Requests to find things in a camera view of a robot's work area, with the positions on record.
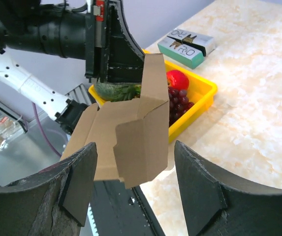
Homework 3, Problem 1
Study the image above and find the green toothpaste box front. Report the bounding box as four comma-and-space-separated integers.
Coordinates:
157, 37, 204, 69

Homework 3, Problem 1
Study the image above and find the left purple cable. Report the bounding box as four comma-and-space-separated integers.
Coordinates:
31, 102, 63, 158

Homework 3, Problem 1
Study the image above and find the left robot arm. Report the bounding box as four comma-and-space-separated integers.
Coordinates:
0, 0, 145, 134

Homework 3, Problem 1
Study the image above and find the brown cardboard box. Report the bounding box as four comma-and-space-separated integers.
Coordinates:
62, 54, 169, 188

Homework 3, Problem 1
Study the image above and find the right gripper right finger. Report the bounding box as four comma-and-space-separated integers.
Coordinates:
174, 141, 282, 236

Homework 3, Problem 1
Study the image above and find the purple grape bunch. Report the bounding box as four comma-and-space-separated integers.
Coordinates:
168, 87, 194, 126

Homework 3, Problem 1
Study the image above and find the red apple back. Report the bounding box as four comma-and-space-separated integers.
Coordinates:
166, 70, 189, 90

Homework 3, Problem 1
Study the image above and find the yellow plastic tray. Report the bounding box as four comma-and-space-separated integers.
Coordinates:
88, 61, 217, 147

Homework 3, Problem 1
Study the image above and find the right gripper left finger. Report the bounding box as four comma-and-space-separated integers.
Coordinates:
0, 143, 97, 236

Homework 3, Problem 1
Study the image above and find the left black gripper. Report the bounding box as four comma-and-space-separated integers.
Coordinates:
85, 0, 145, 84

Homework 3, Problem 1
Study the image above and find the green leafy vegetable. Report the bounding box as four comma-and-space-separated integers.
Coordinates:
110, 85, 141, 102

